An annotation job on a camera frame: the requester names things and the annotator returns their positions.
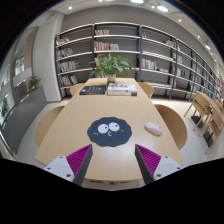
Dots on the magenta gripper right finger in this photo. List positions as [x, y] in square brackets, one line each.
[153, 166]

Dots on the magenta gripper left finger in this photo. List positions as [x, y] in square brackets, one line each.
[72, 167]

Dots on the white pink computer mouse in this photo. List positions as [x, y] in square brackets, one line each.
[154, 128]

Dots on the dark cartoon face mouse pad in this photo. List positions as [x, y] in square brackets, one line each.
[109, 131]

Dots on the right near wooden chair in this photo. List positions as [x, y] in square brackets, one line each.
[174, 123]

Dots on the wooden chair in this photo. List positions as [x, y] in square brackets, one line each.
[148, 89]
[75, 88]
[45, 123]
[174, 123]
[213, 128]

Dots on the left near wooden chair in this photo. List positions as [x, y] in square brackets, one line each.
[45, 123]

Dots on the wooden chair at right side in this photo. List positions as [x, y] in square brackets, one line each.
[213, 128]

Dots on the right far wooden chair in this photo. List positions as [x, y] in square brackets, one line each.
[148, 89]

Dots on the left far wooden chair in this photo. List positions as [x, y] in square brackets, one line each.
[75, 88]

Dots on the black book on table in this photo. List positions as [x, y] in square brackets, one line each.
[93, 90]

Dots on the white red book stack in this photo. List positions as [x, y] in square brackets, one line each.
[121, 89]

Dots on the small plant on ledge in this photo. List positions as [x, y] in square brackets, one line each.
[33, 82]

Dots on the large grey bookshelf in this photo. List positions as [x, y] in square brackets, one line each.
[173, 68]

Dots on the green potted plant on table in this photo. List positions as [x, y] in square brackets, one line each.
[111, 65]

